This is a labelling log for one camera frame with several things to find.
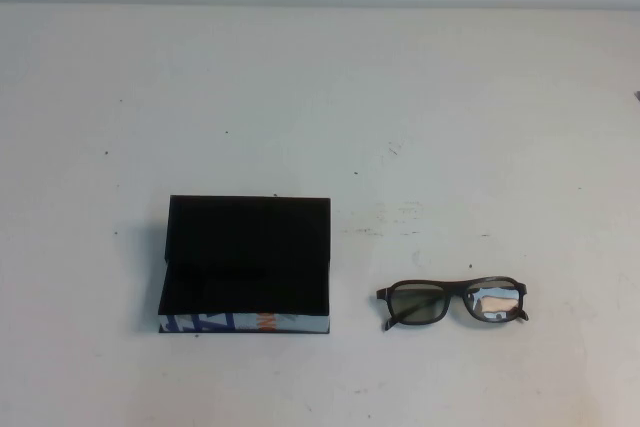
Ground black glasses case box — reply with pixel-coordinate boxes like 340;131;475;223
157;194;333;336

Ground dark framed glasses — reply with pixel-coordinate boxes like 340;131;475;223
374;274;532;334

